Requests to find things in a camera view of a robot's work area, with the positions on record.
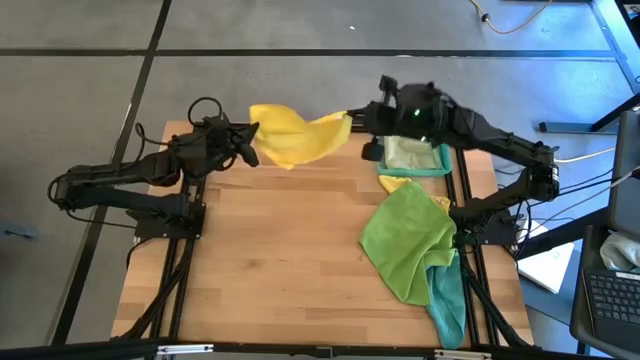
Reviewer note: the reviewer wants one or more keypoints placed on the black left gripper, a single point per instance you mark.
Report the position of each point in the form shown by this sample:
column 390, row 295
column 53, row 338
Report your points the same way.
column 210, row 150

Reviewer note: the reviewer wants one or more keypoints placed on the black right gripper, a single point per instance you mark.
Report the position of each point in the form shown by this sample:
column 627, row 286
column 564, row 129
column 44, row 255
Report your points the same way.
column 410, row 115

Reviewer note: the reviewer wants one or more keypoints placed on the pale green teal-edged towel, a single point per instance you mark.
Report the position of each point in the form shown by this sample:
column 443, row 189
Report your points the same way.
column 407, row 155

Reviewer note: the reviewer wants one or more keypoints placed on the plain yellow microfiber towel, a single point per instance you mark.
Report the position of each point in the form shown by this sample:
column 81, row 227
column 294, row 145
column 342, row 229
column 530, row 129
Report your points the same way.
column 295, row 135

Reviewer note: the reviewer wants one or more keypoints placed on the yellow towel with white label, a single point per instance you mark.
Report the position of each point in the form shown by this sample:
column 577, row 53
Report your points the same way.
column 392, row 182

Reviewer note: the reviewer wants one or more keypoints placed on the bright green microfiber towel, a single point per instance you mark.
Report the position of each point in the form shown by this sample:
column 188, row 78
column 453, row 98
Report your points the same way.
column 400, row 240

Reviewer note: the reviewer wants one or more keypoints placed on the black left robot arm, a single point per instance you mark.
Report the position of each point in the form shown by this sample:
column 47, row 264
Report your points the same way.
column 120, row 172

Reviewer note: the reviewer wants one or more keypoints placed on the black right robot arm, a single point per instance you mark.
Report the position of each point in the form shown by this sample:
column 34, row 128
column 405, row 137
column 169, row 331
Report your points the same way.
column 500, row 142

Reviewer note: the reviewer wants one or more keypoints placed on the teal microfiber towel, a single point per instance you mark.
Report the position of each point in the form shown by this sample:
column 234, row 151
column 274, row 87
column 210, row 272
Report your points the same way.
column 447, row 305

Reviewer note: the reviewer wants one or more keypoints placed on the teal plastic tray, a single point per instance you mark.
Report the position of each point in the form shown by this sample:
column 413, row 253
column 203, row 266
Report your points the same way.
column 446, row 160

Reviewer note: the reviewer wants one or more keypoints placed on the dark metal stand base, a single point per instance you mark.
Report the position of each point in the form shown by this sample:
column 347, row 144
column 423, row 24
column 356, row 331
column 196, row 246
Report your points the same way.
column 575, row 127

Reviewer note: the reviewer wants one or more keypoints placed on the black diagonal desk bar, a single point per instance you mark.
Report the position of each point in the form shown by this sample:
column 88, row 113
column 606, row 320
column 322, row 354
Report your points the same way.
column 565, row 235

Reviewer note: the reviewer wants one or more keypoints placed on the white flat box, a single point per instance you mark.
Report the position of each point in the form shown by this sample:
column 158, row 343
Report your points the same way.
column 550, row 270

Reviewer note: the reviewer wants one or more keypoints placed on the grey monitor back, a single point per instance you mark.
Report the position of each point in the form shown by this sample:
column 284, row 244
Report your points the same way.
column 627, row 190

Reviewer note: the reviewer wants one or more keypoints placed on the black rig beam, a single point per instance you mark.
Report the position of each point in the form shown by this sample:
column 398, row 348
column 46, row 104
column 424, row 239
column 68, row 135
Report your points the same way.
column 75, row 350

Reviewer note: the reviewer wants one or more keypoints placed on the grey crumpled cloth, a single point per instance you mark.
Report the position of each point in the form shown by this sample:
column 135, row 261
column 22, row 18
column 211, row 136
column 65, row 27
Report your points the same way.
column 617, row 252

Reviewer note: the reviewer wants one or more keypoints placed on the dark laptop with keyboard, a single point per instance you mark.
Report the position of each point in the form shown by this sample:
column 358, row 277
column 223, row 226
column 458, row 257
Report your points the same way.
column 615, row 300

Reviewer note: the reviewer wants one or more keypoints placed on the black aluminium table frame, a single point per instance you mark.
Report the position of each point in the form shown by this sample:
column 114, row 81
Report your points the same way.
column 178, row 320

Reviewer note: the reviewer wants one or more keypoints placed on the silver metal bracket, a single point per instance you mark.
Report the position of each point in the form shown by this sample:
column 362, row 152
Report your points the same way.
column 185, row 349
column 462, row 355

